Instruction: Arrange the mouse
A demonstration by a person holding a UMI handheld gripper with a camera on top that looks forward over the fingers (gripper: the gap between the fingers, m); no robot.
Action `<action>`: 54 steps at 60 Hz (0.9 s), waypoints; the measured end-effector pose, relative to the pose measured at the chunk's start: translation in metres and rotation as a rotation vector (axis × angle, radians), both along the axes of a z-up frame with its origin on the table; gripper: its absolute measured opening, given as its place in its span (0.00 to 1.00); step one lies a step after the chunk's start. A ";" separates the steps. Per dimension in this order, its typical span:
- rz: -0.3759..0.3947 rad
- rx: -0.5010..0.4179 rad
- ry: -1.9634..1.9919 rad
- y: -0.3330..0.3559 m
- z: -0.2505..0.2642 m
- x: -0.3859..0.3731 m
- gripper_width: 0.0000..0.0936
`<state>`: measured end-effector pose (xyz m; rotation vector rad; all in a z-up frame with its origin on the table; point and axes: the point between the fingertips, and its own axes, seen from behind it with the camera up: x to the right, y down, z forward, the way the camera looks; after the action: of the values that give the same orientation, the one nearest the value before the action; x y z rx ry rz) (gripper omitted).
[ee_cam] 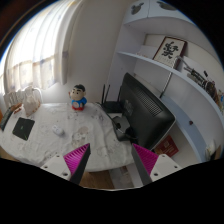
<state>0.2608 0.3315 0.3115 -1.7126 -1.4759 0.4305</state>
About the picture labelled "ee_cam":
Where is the white computer mouse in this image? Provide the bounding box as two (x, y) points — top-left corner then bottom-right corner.
(52, 125), (64, 136)

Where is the white patterned tablecloth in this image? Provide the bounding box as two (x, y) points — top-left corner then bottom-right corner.
(0, 103), (133, 172)

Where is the white bag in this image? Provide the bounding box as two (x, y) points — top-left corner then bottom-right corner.
(23, 86), (40, 117)

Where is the framed calligraphy picture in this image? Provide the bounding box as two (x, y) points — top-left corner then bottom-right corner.
(153, 36), (187, 68)

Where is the white sheer curtain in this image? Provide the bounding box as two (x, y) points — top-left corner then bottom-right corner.
(0, 0), (85, 94)

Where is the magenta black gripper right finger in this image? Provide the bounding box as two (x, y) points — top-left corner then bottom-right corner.
(131, 143), (183, 186)

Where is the dark book at table edge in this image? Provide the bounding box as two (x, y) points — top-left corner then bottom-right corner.
(0, 108), (13, 131)

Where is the black wifi router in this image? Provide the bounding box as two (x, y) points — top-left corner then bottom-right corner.
(100, 86), (122, 113)

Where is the red book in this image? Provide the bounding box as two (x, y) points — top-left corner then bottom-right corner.
(154, 135), (179, 157)

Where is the cartoon boy figurine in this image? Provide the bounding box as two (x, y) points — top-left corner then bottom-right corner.
(69, 84), (87, 111)

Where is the black computer monitor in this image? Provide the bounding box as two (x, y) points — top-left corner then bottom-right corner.
(112, 73), (176, 150)

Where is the white wall shelf unit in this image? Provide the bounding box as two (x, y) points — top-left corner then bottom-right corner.
(108, 0), (224, 162)

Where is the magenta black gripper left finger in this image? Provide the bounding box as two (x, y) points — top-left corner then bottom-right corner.
(41, 143), (92, 186)

